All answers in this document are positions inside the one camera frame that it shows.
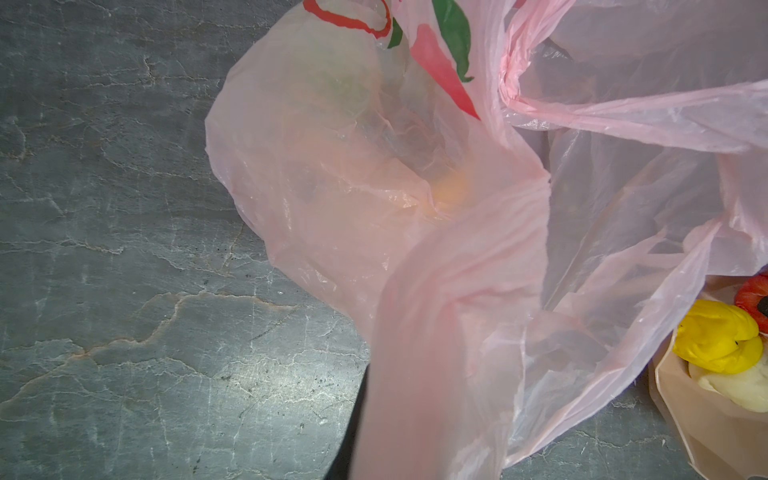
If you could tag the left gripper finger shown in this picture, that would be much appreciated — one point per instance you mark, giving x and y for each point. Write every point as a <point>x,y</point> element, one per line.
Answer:
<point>341,466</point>

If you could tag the pink plastic bag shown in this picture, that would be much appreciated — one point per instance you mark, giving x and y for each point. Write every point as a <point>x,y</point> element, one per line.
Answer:
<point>516,202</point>

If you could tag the yellow bell pepper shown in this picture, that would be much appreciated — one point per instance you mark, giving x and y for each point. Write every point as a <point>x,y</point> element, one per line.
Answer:
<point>719,338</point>

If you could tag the pale round fruit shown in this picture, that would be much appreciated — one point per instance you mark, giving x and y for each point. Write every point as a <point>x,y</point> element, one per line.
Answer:
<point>747,389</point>

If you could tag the red fruit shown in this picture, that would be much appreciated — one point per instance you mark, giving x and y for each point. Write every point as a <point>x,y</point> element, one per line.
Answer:
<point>752,298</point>

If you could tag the pink shell-shaped plate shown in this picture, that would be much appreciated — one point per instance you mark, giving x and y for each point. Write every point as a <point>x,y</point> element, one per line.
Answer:
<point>722,440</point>

